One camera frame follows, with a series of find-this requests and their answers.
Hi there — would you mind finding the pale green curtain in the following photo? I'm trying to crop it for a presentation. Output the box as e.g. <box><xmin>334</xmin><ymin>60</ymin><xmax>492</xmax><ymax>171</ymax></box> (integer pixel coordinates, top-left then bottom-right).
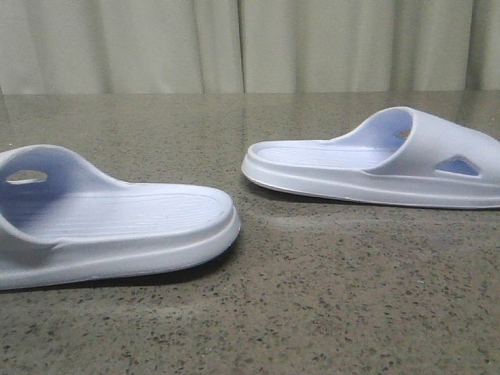
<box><xmin>1</xmin><ymin>1</ymin><xmax>499</xmax><ymax>94</ymax></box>

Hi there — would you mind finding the light blue slipper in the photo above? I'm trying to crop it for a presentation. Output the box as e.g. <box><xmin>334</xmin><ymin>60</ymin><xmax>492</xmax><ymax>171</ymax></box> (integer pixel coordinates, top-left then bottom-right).
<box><xmin>241</xmin><ymin>106</ymin><xmax>499</xmax><ymax>209</ymax></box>
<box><xmin>1</xmin><ymin>145</ymin><xmax>241</xmax><ymax>290</ymax></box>

